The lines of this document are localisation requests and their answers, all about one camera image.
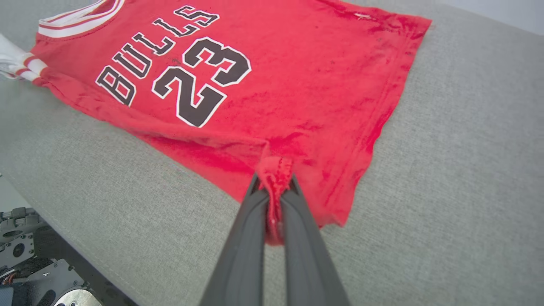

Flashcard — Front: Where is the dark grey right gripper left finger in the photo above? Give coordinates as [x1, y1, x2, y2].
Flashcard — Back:
[199, 173, 269, 306]

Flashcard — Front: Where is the red basketball jersey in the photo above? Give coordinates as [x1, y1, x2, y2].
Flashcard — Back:
[0, 0, 433, 246]

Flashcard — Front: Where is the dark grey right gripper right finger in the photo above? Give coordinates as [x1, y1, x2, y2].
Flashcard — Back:
[280, 175, 350, 306]

